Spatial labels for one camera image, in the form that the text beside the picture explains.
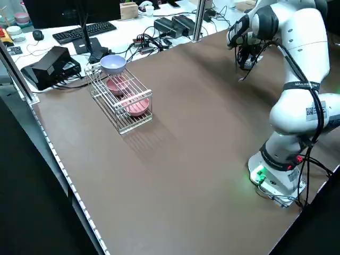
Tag stacked pink bowls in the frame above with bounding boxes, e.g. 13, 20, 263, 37
14, 12, 30, 26

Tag white round container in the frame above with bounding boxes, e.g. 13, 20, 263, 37
6, 25, 23, 37

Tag black stand base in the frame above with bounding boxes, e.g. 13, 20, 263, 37
73, 37, 110, 65

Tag small cardboard box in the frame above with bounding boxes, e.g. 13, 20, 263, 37
119, 2, 139, 20

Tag pink bowl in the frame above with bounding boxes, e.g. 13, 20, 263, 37
105, 75, 131, 97
124, 94, 150, 117

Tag black electronics box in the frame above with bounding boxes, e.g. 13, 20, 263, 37
20, 46, 82, 91

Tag black power brick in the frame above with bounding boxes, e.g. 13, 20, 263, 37
154, 17, 184, 38
172, 15, 197, 37

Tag metal wire dish rack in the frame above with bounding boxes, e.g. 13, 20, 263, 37
84, 65, 154, 135

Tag aluminium frame post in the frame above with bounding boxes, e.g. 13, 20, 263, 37
0, 39, 40, 104
191, 0, 207, 43

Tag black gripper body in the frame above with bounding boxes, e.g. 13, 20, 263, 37
236, 44, 252, 70
250, 42, 265, 63

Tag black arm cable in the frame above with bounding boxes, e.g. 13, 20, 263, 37
235, 39, 335, 212

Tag black usb hub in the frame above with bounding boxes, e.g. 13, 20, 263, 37
132, 37, 155, 54

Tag black keyboard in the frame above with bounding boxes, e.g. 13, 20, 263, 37
52, 21, 117, 45

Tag black monitor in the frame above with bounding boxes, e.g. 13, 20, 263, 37
23, 0, 122, 29

